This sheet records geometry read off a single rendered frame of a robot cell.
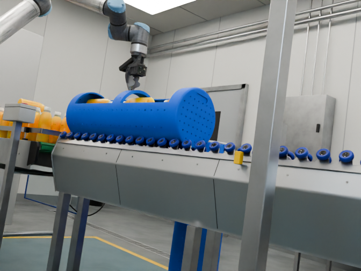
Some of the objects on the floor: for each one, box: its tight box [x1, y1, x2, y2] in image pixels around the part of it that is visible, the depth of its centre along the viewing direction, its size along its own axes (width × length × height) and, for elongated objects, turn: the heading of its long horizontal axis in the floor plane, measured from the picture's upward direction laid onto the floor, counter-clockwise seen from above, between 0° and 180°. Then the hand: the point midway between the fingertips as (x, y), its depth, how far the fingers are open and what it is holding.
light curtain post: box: [238, 0, 297, 271], centre depth 121 cm, size 6×6×170 cm
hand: (129, 90), depth 221 cm, fingers closed
